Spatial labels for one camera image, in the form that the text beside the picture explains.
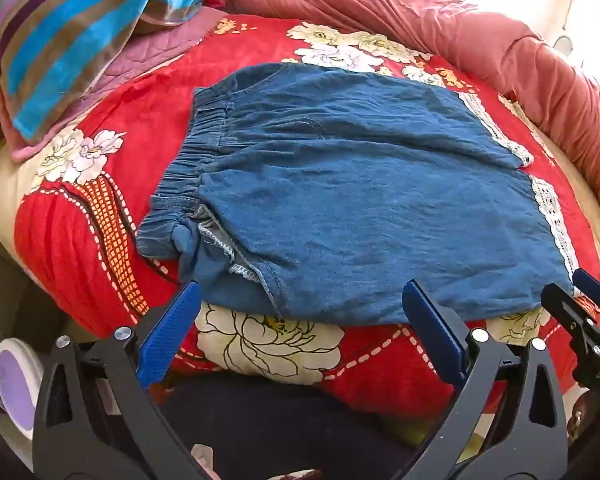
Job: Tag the red floral blanket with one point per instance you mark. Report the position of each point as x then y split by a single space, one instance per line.
145 125

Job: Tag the salmon pink quilt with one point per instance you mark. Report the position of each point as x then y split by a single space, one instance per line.
430 20

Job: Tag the small red cloth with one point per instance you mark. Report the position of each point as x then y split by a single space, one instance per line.
213 1

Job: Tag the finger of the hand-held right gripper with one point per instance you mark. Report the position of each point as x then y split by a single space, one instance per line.
592 287
565 310

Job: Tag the blue denim pants lace trim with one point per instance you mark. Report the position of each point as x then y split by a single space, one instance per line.
360 200

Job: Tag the striped blue brown towel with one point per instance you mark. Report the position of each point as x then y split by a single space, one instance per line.
65 40

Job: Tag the person's dark clothed legs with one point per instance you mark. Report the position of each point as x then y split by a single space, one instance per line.
280 430

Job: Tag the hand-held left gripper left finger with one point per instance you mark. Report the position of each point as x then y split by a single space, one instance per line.
172 330

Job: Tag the white and purple round object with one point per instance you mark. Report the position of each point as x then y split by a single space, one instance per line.
15 385

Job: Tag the person's right hand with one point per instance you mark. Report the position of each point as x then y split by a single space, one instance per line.
579 417

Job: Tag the pink quilted pillow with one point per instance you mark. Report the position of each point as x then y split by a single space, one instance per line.
145 52

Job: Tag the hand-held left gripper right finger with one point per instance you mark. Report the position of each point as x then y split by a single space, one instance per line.
432 332

